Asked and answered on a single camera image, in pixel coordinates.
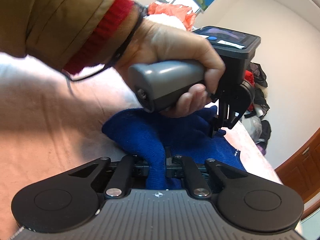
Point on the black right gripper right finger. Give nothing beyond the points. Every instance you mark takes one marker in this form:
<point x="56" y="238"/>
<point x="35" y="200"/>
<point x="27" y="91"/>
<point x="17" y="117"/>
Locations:
<point x="182" y="172"/>

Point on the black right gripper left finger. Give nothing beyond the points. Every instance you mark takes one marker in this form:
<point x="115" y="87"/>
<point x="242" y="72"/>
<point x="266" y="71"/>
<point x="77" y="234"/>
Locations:
<point x="129" y="173"/>

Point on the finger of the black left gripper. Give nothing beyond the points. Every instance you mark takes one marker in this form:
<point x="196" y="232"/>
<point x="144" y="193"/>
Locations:
<point x="232" y="119"/>
<point x="220" y="119"/>

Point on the blue knit sweater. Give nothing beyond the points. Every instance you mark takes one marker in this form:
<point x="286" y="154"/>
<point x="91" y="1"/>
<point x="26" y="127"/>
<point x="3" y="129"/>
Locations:
<point x="151" y="135"/>

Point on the forearm in brown sleeve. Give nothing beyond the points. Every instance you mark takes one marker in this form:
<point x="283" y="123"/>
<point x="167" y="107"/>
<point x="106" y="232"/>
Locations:
<point x="69" y="35"/>

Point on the pile of dark clothes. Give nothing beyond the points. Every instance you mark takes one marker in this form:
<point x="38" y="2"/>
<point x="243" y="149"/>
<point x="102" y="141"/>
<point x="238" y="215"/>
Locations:
<point x="254" y="119"/>

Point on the person's left hand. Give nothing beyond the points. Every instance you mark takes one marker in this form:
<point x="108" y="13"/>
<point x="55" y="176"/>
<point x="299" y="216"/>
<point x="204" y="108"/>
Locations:
<point x="153" y="42"/>

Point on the red garment on pile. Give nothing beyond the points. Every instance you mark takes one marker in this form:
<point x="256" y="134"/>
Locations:
<point x="249" y="77"/>

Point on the orange plastic bag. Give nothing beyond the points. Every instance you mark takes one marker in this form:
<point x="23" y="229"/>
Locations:
<point x="183" y="13"/>

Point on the brown wooden door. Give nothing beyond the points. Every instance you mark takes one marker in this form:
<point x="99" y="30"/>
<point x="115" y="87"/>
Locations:
<point x="301" y="171"/>

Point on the pink floral bed sheet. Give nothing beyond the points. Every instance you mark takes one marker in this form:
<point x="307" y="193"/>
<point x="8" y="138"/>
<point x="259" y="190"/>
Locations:
<point x="49" y="125"/>

